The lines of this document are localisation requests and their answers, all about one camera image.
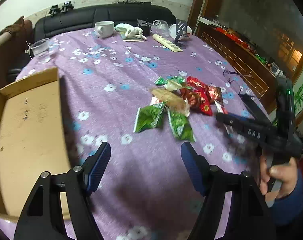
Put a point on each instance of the clear plastic cup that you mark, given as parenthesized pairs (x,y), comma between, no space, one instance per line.
(40,49)

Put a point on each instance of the brown armchair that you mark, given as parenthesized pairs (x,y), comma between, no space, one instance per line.
(14,55)

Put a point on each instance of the shallow cardboard box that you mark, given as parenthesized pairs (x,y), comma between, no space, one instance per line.
(31,138)

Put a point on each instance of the person's right hand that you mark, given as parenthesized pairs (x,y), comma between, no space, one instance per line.
(285,176)

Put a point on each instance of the black leather sofa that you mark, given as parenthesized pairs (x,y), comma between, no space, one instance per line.
(86,17)

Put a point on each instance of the bright red snack packet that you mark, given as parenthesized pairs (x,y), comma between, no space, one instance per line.
(197,95)

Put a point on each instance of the beige biscuit packet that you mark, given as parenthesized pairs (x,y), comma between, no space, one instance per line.
(172,101)

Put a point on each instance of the dark red snack packet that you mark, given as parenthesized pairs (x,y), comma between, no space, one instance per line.
(215,94)

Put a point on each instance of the black phone stand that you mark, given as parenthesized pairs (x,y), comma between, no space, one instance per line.
(181,31)

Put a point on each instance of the white ceramic mug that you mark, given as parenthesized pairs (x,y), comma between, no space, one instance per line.
(104,29)

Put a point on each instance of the pale green tea packet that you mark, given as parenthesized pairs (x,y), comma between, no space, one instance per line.
(174,83)

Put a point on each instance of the small green candy packet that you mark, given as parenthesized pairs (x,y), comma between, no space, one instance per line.
(160,81)

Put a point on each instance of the green snack packet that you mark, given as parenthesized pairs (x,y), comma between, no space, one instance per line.
(149,117)
(180,126)

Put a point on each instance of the white cloth gloves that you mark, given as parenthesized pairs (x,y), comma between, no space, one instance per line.
(130,33)

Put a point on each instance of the purple floral tablecloth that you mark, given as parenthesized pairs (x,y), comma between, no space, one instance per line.
(85,92)

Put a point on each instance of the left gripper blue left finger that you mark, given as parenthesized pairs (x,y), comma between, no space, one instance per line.
(95,166)

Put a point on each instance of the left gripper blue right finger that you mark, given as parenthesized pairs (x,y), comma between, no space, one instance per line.
(197,168)

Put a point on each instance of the white red snack packet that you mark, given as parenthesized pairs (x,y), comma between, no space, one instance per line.
(220,107)

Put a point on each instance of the wooden side cabinet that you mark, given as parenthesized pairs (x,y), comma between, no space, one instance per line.
(232,47)

